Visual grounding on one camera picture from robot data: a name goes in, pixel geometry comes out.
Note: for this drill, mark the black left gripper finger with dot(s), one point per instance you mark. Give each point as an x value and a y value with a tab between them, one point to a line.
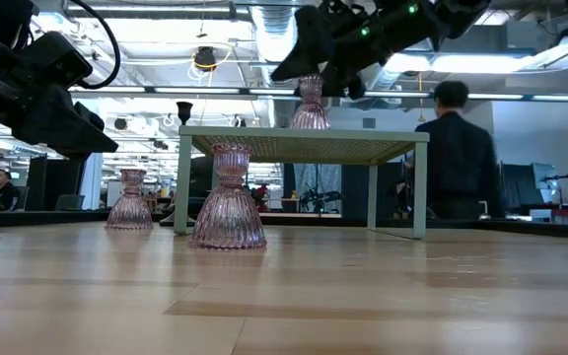
62	128
89	114

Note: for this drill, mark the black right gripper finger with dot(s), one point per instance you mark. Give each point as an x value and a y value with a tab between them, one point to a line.
345	81
304	64

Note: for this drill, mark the pink ribbed glass candle holder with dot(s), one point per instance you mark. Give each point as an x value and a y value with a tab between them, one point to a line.
227	212
309	111
129	209

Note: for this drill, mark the black metal candlestick holder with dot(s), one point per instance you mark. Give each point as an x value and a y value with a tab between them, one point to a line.
184	109

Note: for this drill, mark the black room partition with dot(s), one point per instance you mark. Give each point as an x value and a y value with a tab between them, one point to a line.
52	182

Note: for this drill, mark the green perforated metal shelf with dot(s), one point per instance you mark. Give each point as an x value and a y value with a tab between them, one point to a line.
313	134

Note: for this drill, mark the white square pillar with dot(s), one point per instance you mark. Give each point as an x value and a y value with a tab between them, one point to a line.
94	182

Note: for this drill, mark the grey chair back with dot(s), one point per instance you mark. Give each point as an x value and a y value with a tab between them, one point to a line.
69	202

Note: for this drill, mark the white cabinet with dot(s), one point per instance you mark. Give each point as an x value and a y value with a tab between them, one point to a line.
112	193

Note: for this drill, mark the black ceiling device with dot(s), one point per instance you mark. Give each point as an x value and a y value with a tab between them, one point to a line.
205	58

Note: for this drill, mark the long overhead light bar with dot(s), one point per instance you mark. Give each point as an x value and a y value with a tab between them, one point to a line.
190	90

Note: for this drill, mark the dark fabric panel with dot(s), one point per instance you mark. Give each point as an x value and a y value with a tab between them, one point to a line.
518	187

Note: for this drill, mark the grey computer monitor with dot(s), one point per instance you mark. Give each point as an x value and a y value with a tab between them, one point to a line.
545	176

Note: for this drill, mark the ribbed silver ceiling duct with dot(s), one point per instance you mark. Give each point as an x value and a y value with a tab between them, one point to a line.
276	29

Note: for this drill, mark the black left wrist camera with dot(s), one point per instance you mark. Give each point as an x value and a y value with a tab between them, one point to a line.
62	61

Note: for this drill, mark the black aluminium table frame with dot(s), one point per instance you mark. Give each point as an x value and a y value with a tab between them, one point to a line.
42	217

